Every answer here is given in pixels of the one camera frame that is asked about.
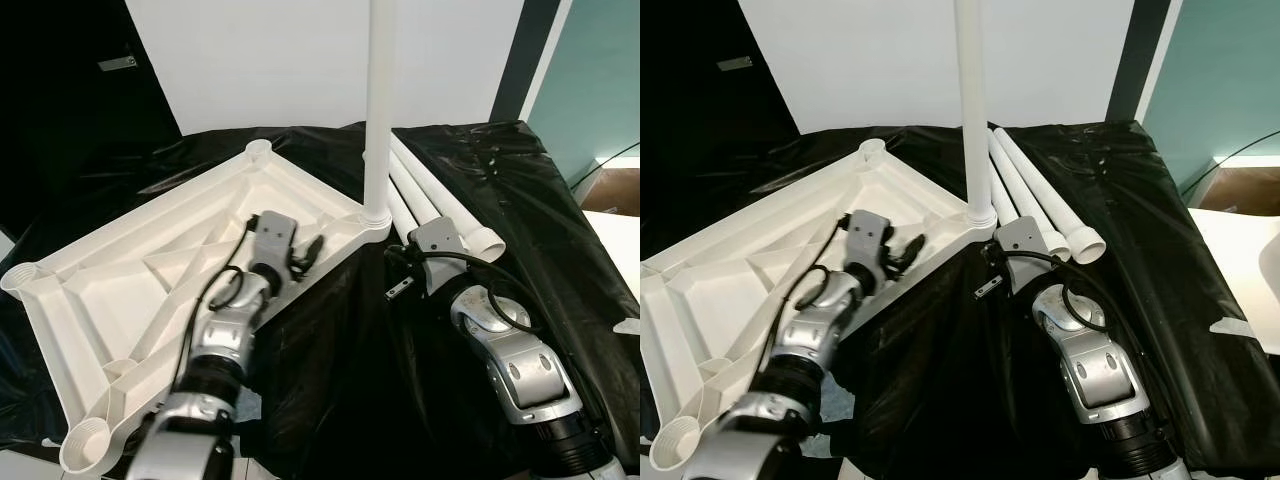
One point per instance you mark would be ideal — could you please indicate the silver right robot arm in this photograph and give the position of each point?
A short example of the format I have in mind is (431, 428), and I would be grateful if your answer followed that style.
(520, 370)
(1100, 370)

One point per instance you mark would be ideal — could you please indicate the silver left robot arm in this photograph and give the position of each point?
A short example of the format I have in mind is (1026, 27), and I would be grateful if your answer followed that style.
(810, 350)
(215, 350)

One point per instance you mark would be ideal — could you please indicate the black plastic sheet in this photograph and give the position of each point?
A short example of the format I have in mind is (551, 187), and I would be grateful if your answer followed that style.
(950, 400)
(330, 400)

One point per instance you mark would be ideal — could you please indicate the white side table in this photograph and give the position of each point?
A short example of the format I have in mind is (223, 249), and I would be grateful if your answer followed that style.
(1230, 270)
(618, 240)

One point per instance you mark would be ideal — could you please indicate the brown cardboard box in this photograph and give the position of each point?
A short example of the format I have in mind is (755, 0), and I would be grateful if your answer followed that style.
(620, 190)
(1240, 190)

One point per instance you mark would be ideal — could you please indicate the white tape strip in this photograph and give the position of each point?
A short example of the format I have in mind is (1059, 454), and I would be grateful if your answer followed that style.
(1232, 327)
(628, 325)

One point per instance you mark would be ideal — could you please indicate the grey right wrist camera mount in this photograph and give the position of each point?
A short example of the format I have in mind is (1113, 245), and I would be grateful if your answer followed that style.
(440, 250)
(1022, 250)

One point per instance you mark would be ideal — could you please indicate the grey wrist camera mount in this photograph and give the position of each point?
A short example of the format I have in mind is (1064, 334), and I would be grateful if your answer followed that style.
(1022, 250)
(440, 250)
(272, 240)
(868, 238)

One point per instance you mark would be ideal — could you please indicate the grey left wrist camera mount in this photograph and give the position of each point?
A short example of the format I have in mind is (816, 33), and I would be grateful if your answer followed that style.
(868, 238)
(272, 240)

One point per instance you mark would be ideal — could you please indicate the black vertical post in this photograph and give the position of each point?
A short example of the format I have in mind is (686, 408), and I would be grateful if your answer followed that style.
(525, 60)
(1140, 60)

